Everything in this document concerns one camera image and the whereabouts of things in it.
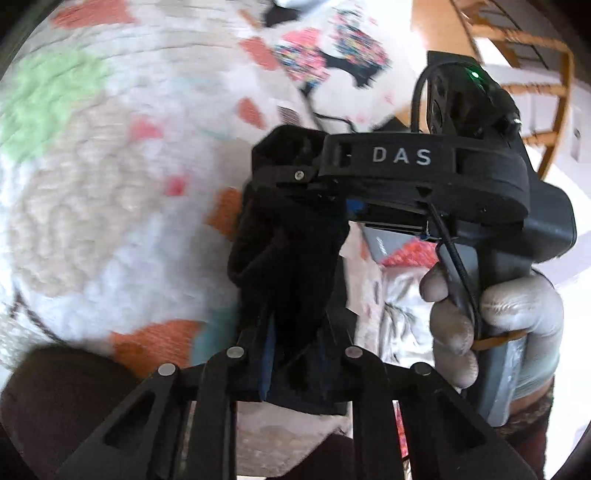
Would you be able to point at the wooden chair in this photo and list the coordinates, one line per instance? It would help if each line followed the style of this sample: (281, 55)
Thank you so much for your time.
(491, 21)

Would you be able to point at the right hand in grey glove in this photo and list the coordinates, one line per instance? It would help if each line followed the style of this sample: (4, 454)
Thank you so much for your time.
(529, 303)

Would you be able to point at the black pants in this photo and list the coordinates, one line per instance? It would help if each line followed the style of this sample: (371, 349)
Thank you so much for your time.
(292, 296)

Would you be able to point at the red floral pillow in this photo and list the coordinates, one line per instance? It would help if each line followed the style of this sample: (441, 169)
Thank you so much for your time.
(414, 253)

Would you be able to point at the grey laptop bag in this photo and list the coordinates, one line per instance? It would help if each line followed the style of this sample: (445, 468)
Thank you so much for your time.
(382, 243)

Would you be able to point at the heart patterned quilt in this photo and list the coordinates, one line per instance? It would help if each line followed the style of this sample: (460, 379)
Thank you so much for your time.
(126, 130)

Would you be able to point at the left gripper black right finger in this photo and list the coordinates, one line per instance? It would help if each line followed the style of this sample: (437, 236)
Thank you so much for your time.
(413, 416)

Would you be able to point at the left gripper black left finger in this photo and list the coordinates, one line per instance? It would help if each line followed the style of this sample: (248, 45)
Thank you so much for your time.
(177, 424)

